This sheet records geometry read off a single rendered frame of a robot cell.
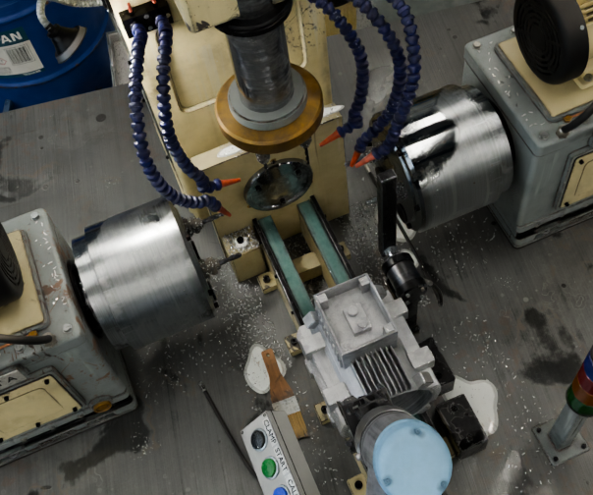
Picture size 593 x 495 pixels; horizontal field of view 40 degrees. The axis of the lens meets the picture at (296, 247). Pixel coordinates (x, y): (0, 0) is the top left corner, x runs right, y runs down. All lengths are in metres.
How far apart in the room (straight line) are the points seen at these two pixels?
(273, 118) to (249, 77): 0.09
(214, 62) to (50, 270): 0.48
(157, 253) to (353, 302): 0.35
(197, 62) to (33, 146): 0.75
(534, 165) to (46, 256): 0.90
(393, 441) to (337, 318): 0.45
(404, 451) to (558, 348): 0.81
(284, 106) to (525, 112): 0.48
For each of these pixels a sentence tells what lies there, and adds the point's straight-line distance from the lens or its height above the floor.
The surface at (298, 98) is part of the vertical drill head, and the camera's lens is 1.32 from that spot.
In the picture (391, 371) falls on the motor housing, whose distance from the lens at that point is 1.35.
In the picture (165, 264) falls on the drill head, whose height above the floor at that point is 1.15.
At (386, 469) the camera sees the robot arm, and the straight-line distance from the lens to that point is 0.97.
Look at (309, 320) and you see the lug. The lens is 1.40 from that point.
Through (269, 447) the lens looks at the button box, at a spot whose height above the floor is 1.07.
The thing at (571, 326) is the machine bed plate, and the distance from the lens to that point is 1.75.
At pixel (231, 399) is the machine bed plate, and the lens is 1.68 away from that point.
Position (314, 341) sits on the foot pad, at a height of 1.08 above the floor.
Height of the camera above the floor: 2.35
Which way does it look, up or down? 59 degrees down
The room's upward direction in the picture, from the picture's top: 11 degrees counter-clockwise
